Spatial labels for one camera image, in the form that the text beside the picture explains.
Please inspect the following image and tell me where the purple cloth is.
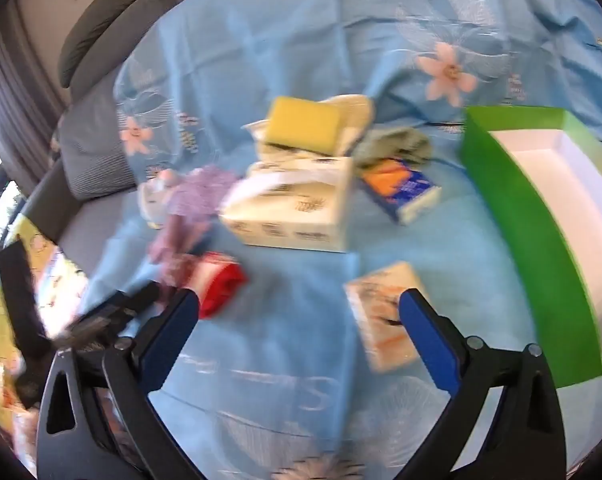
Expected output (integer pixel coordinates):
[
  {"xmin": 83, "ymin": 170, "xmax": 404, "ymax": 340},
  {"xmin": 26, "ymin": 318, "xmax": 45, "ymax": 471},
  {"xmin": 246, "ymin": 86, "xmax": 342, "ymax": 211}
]
[{"xmin": 148, "ymin": 165, "xmax": 239, "ymax": 286}]

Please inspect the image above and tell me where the grey sofa back cushion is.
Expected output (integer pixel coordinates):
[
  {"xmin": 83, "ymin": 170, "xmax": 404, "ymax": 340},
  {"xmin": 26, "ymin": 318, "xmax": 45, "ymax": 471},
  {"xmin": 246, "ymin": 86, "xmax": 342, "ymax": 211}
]
[{"xmin": 61, "ymin": 0, "xmax": 182, "ymax": 106}]

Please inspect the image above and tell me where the blue floral bedsheet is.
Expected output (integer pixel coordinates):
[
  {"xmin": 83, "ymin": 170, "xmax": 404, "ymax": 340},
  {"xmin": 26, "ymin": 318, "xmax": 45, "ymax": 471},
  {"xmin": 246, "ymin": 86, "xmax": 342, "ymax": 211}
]
[{"xmin": 46, "ymin": 0, "xmax": 602, "ymax": 480}]

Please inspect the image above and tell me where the grey curtain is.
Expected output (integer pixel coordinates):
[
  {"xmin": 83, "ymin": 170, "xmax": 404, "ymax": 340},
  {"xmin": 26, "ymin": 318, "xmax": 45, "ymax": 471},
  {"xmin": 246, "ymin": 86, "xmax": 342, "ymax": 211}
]
[{"xmin": 0, "ymin": 0, "xmax": 66, "ymax": 191}]

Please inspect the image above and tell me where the yellow sponge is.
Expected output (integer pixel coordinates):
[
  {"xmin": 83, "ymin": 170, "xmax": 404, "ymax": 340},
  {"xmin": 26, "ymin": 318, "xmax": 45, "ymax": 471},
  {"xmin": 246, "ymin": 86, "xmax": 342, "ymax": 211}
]
[{"xmin": 263, "ymin": 96, "xmax": 346, "ymax": 156}]

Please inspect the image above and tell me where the grey sofa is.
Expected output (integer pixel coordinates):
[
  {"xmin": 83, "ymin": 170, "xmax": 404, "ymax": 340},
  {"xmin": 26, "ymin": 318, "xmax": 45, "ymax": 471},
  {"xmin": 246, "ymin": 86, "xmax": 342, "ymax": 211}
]
[{"xmin": 28, "ymin": 160, "xmax": 146, "ymax": 271}]

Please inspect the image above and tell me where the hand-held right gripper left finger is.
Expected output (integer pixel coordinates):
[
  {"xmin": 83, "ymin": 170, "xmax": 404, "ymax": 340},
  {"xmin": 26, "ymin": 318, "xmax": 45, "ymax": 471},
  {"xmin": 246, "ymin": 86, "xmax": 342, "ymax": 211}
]
[{"xmin": 36, "ymin": 287, "xmax": 202, "ymax": 480}]

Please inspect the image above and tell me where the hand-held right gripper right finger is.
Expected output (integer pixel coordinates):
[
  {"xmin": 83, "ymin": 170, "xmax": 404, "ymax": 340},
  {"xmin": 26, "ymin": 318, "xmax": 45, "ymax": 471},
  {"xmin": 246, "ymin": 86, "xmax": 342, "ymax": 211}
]
[{"xmin": 398, "ymin": 287, "xmax": 568, "ymax": 480}]

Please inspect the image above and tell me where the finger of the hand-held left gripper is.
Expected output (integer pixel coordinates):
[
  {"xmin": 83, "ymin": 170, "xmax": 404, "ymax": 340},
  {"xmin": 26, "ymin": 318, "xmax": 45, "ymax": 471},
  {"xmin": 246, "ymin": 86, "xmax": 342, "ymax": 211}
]
[{"xmin": 56, "ymin": 282, "xmax": 169, "ymax": 353}]

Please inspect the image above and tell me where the orange white tissue packet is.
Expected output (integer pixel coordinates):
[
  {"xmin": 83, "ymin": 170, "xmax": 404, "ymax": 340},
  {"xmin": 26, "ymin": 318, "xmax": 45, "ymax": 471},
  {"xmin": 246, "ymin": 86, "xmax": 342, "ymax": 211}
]
[{"xmin": 345, "ymin": 261, "xmax": 432, "ymax": 373}]

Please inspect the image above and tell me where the red and white cloth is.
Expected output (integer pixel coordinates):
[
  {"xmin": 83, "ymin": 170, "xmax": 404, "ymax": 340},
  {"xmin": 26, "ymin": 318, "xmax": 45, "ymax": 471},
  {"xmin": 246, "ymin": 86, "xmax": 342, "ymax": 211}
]
[{"xmin": 181, "ymin": 252, "xmax": 249, "ymax": 318}]

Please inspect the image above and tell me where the grey striped pillow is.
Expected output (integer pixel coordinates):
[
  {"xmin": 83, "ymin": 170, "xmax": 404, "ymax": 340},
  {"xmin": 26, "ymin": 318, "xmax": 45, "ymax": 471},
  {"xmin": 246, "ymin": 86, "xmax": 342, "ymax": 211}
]
[{"xmin": 56, "ymin": 92, "xmax": 138, "ymax": 201}]

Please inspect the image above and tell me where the pale blue pink plush toy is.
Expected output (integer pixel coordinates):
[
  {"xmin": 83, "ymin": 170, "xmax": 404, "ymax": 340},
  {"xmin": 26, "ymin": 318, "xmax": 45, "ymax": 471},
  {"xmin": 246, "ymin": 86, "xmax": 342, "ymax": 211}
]
[{"xmin": 138, "ymin": 169, "xmax": 182, "ymax": 228}]

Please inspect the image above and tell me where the blue orange tissue packet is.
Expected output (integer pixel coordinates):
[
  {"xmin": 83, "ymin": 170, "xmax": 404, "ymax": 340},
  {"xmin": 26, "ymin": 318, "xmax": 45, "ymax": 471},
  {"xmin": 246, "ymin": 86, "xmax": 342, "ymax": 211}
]
[{"xmin": 362, "ymin": 157, "xmax": 442, "ymax": 226}]

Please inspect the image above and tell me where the white tissue box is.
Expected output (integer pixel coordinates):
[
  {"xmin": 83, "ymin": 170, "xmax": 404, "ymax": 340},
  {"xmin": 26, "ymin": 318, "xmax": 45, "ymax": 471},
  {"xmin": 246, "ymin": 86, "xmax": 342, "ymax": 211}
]
[{"xmin": 220, "ymin": 156, "xmax": 356, "ymax": 253}]

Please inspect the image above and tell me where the yellow printed blanket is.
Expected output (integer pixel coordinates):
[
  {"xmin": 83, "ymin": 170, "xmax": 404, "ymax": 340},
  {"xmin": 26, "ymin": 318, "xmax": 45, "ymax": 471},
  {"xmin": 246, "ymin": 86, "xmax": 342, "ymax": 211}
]
[{"xmin": 0, "ymin": 215, "xmax": 89, "ymax": 436}]

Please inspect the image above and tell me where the green knit cloth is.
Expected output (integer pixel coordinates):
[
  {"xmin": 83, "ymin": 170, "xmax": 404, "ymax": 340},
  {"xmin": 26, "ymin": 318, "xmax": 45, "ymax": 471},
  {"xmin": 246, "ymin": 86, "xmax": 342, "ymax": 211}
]
[{"xmin": 353, "ymin": 127, "xmax": 434, "ymax": 168}]

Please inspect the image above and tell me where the green box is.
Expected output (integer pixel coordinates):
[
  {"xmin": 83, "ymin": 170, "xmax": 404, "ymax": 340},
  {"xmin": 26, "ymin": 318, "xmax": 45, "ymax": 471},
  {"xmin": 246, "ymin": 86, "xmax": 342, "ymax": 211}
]
[{"xmin": 460, "ymin": 105, "xmax": 602, "ymax": 390}]

